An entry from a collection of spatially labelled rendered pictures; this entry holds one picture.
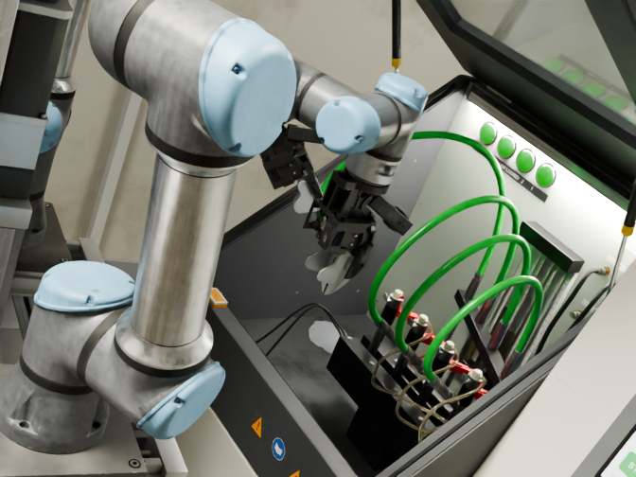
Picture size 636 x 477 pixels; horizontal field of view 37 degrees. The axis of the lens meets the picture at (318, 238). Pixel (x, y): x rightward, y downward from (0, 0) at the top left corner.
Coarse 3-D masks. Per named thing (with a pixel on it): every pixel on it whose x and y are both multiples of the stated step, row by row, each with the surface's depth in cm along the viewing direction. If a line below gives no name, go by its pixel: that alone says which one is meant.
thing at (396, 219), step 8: (376, 200) 141; (384, 200) 142; (376, 208) 142; (384, 208) 143; (392, 208) 144; (384, 216) 144; (392, 216) 144; (400, 216) 146; (392, 224) 146; (400, 224) 147; (408, 224) 147; (400, 232) 147
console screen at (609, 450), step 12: (624, 408) 143; (624, 420) 143; (612, 432) 144; (624, 432) 142; (600, 444) 144; (612, 444) 143; (624, 444) 142; (588, 456) 145; (600, 456) 144; (612, 456) 143; (624, 456) 141; (576, 468) 146; (588, 468) 145; (600, 468) 144; (612, 468) 142; (624, 468) 141
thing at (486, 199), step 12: (456, 204) 162; (468, 204) 162; (504, 204) 168; (444, 216) 160; (516, 216) 171; (420, 228) 160; (432, 228) 160; (516, 228) 173; (408, 240) 159; (396, 252) 160; (384, 264) 160; (504, 264) 178; (384, 276) 161; (504, 276) 180; (372, 288) 161; (372, 300) 162; (492, 300) 182; (372, 312) 164; (480, 312) 184; (384, 324) 168
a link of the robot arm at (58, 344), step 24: (72, 264) 120; (96, 264) 122; (48, 288) 115; (72, 288) 115; (96, 288) 116; (120, 288) 118; (48, 312) 115; (72, 312) 114; (96, 312) 115; (120, 312) 116; (48, 336) 116; (72, 336) 114; (96, 336) 113; (24, 360) 120; (48, 360) 117; (72, 360) 115; (72, 384) 119
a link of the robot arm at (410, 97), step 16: (384, 80) 132; (400, 80) 133; (400, 96) 131; (416, 96) 131; (400, 112) 130; (416, 112) 133; (400, 128) 131; (400, 144) 135; (384, 160) 135; (400, 160) 137
